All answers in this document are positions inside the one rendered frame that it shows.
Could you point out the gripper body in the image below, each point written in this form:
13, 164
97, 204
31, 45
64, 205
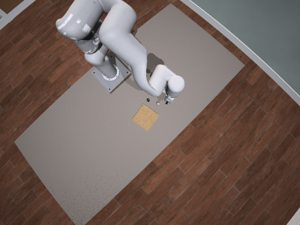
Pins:
171, 99

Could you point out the tan square mat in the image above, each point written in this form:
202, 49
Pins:
145, 117

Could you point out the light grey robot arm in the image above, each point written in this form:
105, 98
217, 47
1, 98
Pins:
114, 34

